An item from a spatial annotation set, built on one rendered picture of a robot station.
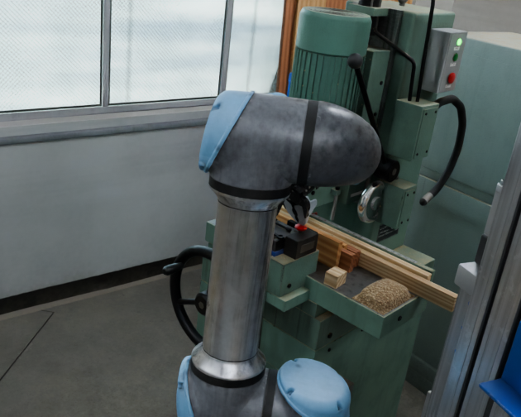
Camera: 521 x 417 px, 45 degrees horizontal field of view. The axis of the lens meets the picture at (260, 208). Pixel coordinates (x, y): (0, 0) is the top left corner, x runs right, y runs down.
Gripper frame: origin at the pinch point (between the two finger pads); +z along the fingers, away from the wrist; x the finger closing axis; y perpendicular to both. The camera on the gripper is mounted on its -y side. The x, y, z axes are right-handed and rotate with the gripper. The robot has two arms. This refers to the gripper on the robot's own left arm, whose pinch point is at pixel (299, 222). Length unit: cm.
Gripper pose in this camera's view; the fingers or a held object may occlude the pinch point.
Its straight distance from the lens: 152.7
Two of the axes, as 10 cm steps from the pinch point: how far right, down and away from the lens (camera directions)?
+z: 2.5, 6.8, 6.9
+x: -7.2, -3.5, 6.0
